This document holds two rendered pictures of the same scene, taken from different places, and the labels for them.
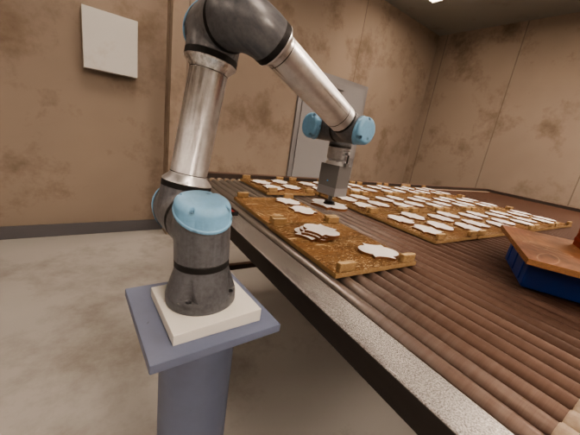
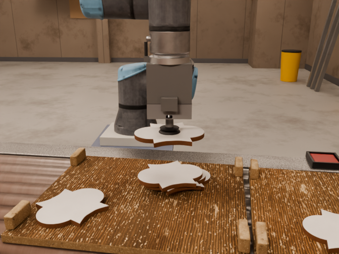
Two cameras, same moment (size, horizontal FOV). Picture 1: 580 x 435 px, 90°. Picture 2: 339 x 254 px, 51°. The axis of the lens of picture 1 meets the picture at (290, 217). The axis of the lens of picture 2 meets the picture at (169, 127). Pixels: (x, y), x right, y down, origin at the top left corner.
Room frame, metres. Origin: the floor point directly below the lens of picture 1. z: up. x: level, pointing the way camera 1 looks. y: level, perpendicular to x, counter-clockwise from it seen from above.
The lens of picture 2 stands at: (1.46, -0.63, 1.29)
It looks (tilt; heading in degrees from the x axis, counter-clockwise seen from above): 18 degrees down; 132
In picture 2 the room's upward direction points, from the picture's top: straight up
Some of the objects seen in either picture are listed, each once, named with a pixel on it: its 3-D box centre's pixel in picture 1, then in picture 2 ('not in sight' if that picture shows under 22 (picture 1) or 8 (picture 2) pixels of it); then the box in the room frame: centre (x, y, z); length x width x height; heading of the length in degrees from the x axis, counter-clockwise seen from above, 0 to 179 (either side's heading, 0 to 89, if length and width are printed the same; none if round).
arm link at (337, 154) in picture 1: (338, 154); (168, 43); (1.01, -0.13, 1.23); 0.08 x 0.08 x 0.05
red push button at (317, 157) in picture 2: not in sight; (324, 160); (1.19, 0.27, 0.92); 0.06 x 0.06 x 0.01; 34
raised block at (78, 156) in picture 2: (346, 266); (77, 156); (0.75, -0.18, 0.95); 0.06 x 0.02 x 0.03; 123
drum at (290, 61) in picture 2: not in sight; (289, 65); (-1.43, 6.08, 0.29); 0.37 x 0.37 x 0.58
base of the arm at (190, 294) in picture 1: (201, 276); (135, 116); (0.58, 0.17, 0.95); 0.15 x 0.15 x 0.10
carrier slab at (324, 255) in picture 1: (337, 243); (143, 196); (0.99, -0.18, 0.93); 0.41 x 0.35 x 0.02; 33
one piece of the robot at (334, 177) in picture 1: (337, 178); (168, 86); (1.02, -0.14, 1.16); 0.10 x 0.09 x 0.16; 131
